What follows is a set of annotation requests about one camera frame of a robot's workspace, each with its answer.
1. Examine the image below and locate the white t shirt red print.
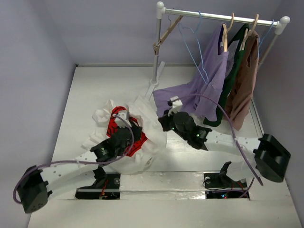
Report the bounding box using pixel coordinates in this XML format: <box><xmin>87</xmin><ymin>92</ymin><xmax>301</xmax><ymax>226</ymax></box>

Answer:
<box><xmin>82</xmin><ymin>96</ymin><xmax>167</xmax><ymax>175</ymax></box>

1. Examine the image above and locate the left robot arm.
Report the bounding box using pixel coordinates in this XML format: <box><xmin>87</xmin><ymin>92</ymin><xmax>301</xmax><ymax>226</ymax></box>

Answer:
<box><xmin>13</xmin><ymin>124</ymin><xmax>142</xmax><ymax>214</ymax></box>

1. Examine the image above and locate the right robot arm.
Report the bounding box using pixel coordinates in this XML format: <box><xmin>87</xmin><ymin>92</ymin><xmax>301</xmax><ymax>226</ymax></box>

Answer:
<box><xmin>158</xmin><ymin>112</ymin><xmax>291</xmax><ymax>186</ymax></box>

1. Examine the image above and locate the purple t shirt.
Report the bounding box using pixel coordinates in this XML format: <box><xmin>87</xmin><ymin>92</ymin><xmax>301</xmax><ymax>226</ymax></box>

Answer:
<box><xmin>153</xmin><ymin>24</ymin><xmax>228</xmax><ymax>121</ymax></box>

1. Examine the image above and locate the brown t shirt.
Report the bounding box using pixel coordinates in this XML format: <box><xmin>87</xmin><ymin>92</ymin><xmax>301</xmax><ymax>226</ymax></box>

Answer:
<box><xmin>225</xmin><ymin>31</ymin><xmax>259</xmax><ymax>131</ymax></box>

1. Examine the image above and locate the beige wooden clip hanger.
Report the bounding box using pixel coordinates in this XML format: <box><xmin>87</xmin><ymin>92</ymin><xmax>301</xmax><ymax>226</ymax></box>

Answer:
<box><xmin>153</xmin><ymin>8</ymin><xmax>183</xmax><ymax>56</ymax></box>

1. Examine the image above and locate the wooden hanger with purple shirt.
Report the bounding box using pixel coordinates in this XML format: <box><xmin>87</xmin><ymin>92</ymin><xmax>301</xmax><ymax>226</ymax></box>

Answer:
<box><xmin>222</xmin><ymin>12</ymin><xmax>235</xmax><ymax>52</ymax></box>

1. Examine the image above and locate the dark green t shirt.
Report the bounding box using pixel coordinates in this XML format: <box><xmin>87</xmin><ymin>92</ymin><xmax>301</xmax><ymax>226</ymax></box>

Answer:
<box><xmin>202</xmin><ymin>23</ymin><xmax>250</xmax><ymax>127</ymax></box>

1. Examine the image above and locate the wooden hanger with green shirt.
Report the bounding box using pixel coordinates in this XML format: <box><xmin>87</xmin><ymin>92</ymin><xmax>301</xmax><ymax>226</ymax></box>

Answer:
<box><xmin>239</xmin><ymin>14</ymin><xmax>259</xmax><ymax>51</ymax></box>

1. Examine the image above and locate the white metal clothes rack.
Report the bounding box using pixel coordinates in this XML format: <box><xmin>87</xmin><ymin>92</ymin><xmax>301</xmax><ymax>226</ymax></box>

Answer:
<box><xmin>145</xmin><ymin>1</ymin><xmax>291</xmax><ymax>99</ymax></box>

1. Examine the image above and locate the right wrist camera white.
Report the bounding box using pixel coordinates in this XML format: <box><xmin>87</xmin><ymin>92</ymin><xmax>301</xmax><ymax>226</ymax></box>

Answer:
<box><xmin>168</xmin><ymin>96</ymin><xmax>183</xmax><ymax>116</ymax></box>

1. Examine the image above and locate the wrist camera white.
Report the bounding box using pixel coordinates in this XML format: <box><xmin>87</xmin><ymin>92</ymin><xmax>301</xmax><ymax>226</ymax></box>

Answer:
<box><xmin>114</xmin><ymin>110</ymin><xmax>131</xmax><ymax>127</ymax></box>
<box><xmin>168</xmin><ymin>96</ymin><xmax>183</xmax><ymax>116</ymax></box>

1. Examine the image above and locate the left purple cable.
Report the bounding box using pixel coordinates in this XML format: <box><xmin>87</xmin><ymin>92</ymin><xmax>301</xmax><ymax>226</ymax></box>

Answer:
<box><xmin>12</xmin><ymin>113</ymin><xmax>135</xmax><ymax>204</ymax></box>

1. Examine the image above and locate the purple cable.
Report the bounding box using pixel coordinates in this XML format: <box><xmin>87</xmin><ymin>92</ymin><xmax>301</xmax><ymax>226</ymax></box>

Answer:
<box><xmin>12</xmin><ymin>113</ymin><xmax>135</xmax><ymax>204</ymax></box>
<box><xmin>177</xmin><ymin>94</ymin><xmax>264</xmax><ymax>199</ymax></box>

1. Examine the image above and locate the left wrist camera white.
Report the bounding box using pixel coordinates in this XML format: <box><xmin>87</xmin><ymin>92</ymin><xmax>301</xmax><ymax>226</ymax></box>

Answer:
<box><xmin>114</xmin><ymin>110</ymin><xmax>131</xmax><ymax>127</ymax></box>

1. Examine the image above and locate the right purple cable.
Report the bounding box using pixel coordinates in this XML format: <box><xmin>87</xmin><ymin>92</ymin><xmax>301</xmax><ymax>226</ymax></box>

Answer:
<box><xmin>177</xmin><ymin>94</ymin><xmax>264</xmax><ymax>199</ymax></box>

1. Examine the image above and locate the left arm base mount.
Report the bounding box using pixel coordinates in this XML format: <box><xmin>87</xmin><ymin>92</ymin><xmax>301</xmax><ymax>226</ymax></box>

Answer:
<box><xmin>75</xmin><ymin>167</ymin><xmax>121</xmax><ymax>200</ymax></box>

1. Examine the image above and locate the light blue wire hanger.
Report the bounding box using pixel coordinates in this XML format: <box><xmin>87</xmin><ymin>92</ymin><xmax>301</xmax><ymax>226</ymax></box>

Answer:
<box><xmin>178</xmin><ymin>10</ymin><xmax>209</xmax><ymax>84</ymax></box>

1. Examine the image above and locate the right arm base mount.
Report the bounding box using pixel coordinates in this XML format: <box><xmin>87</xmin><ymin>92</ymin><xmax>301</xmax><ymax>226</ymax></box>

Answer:
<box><xmin>202</xmin><ymin>161</ymin><xmax>250</xmax><ymax>199</ymax></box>

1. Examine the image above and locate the blue wire hanger far right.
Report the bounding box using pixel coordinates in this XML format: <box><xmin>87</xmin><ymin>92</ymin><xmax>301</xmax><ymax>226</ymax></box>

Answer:
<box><xmin>257</xmin><ymin>19</ymin><xmax>275</xmax><ymax>59</ymax></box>

